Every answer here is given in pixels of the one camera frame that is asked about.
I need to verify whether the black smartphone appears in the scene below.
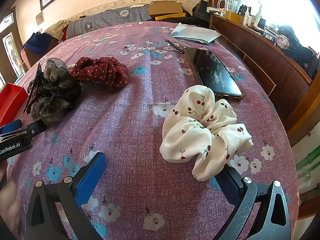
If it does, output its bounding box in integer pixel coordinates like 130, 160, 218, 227
184, 46, 244, 101

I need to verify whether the blue cloth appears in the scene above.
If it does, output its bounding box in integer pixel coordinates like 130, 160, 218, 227
23, 32, 59, 55

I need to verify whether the dark red dotted scrunchie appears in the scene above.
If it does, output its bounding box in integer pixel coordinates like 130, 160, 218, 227
71, 57, 128, 92

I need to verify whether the grey plaid pillow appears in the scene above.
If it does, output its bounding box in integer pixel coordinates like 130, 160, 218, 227
66, 5, 150, 39

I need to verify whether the white cherry print scrunchie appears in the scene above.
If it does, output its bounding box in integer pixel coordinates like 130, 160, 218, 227
159, 85, 254, 181

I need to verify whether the black hair claw clip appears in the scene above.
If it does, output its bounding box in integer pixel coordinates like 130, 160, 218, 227
23, 63, 44, 113

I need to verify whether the beige cloth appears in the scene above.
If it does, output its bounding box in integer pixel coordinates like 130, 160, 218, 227
45, 20, 70, 40

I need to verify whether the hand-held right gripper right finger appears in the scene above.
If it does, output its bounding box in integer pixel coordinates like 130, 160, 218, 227
214, 164, 292, 240

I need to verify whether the black bag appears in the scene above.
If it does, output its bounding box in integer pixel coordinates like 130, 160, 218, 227
192, 0, 213, 22

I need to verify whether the dark olive dotted scrunchie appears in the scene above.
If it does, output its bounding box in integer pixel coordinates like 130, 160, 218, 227
31, 79, 82, 127

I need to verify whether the dark cloth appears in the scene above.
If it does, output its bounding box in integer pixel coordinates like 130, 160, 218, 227
277, 25, 314, 67

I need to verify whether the white paper sheet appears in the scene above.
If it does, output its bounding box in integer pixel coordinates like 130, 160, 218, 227
170, 22, 222, 44

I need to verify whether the white bottle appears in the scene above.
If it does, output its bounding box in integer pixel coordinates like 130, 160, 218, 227
244, 7, 252, 27

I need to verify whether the grey brown scrunchie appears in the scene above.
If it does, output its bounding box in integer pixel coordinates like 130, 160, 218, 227
44, 58, 75, 83

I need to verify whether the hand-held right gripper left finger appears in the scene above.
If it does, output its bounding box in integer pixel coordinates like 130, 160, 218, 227
25, 152, 108, 240

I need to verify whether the green striped white panel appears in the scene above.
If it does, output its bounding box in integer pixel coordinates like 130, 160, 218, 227
291, 140, 320, 195

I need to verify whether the round pale pouch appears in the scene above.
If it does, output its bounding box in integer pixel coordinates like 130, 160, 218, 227
275, 34, 290, 49

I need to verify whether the wooden headboard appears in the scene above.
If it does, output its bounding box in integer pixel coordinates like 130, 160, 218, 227
209, 14, 320, 145

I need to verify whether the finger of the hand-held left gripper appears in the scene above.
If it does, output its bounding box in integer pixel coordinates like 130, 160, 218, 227
0, 119, 23, 135
26, 119, 47, 138

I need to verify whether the person's left hand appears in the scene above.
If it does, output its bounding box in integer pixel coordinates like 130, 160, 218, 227
0, 167, 22, 233

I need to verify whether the wooden door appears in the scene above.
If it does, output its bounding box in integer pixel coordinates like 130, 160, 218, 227
0, 12, 25, 85

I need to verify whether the flat yellow box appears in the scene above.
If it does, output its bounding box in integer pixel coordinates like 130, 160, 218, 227
154, 14, 187, 21

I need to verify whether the brown small box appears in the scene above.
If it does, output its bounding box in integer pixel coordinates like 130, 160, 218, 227
224, 11, 244, 25

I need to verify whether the cardboard box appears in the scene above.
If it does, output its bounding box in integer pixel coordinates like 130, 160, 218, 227
147, 1, 184, 17

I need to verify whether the red box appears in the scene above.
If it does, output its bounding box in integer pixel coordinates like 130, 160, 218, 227
0, 82, 29, 127

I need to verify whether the pink floral bedsheet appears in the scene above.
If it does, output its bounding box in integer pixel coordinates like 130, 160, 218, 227
0, 21, 300, 240

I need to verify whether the clear measuring jug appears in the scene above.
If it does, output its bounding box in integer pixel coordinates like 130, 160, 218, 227
217, 0, 238, 14

